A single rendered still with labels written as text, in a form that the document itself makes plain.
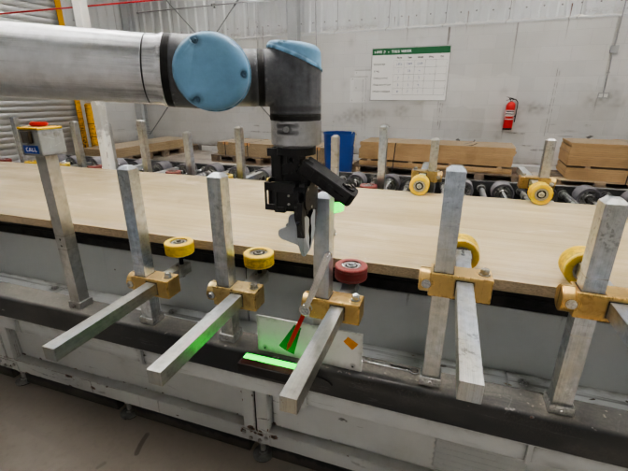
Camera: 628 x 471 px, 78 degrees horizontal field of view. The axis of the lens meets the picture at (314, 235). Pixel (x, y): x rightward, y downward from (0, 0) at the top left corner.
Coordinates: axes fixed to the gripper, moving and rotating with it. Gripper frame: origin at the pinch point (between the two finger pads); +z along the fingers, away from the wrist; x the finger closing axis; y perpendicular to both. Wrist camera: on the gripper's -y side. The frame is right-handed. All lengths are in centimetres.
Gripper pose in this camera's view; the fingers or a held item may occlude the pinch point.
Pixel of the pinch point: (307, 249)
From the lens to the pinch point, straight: 76.0
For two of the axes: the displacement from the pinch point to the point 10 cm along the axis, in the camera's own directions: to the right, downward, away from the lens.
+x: -3.2, 3.3, -8.9
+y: -9.5, -1.1, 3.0
